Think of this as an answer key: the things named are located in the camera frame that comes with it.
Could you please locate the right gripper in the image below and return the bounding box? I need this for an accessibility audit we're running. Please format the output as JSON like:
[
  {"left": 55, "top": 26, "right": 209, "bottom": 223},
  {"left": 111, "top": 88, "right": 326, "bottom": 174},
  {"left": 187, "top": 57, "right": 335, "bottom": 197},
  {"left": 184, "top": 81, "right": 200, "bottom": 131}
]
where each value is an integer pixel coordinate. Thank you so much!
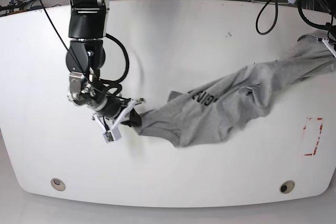
[{"left": 108, "top": 98, "right": 145, "bottom": 127}]

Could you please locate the grey T-shirt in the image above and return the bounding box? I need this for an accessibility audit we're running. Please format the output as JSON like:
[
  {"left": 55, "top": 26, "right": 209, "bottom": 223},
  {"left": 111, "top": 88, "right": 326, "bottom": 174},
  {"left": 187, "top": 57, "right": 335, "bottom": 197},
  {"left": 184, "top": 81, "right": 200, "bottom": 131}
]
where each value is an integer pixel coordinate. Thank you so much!
[{"left": 135, "top": 30, "right": 335, "bottom": 147}]

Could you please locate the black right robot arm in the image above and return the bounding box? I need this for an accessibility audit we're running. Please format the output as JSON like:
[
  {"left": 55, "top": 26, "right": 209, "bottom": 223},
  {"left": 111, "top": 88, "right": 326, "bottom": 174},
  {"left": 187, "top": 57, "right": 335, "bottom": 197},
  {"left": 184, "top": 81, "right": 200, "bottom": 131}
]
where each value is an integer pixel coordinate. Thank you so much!
[{"left": 66, "top": 0, "right": 130, "bottom": 120}]

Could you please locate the left table grommet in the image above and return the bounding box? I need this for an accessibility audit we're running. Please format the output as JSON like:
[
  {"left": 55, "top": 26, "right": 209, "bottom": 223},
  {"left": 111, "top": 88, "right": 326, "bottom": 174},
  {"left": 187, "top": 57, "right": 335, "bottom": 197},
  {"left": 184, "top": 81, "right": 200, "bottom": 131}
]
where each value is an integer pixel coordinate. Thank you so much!
[{"left": 50, "top": 178, "right": 66, "bottom": 191}]

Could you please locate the table grommet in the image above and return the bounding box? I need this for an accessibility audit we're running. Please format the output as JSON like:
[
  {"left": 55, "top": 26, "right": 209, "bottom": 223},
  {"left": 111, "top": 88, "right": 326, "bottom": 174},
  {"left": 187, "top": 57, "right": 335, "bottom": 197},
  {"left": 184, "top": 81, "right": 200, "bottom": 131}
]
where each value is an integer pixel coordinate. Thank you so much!
[
  {"left": 279, "top": 180, "right": 295, "bottom": 194},
  {"left": 50, "top": 178, "right": 66, "bottom": 191}
]

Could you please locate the right table grommet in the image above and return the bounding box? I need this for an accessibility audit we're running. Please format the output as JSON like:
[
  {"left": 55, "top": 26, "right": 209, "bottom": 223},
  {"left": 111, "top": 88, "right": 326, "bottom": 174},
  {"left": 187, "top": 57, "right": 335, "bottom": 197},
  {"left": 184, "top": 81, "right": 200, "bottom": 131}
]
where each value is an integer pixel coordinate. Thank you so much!
[{"left": 279, "top": 180, "right": 295, "bottom": 194}]

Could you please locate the red tape rectangle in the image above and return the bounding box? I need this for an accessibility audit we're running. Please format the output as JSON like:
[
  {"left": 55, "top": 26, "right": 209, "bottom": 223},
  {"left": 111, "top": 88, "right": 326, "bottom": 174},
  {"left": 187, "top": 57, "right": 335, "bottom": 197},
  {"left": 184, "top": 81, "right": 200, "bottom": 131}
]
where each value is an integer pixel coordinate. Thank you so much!
[{"left": 300, "top": 118, "right": 323, "bottom": 156}]

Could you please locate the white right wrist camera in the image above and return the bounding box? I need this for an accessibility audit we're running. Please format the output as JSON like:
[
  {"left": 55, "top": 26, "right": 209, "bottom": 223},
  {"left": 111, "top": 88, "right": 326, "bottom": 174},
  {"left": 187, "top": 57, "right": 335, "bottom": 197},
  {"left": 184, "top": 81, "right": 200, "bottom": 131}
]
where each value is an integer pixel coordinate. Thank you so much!
[{"left": 92, "top": 113, "right": 121, "bottom": 143}]

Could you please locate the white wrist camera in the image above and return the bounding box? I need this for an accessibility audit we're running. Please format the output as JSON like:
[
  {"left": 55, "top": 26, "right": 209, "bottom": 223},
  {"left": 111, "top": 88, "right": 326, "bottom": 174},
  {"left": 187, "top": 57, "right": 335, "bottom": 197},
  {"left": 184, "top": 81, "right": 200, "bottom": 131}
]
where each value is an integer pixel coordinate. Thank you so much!
[
  {"left": 92, "top": 113, "right": 121, "bottom": 143},
  {"left": 317, "top": 37, "right": 336, "bottom": 58}
]

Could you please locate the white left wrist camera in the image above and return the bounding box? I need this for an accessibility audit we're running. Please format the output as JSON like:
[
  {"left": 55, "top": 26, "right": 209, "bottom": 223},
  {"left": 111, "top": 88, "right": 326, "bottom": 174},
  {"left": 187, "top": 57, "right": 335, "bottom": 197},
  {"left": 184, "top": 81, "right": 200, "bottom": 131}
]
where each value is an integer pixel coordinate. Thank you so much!
[{"left": 317, "top": 37, "right": 336, "bottom": 58}]

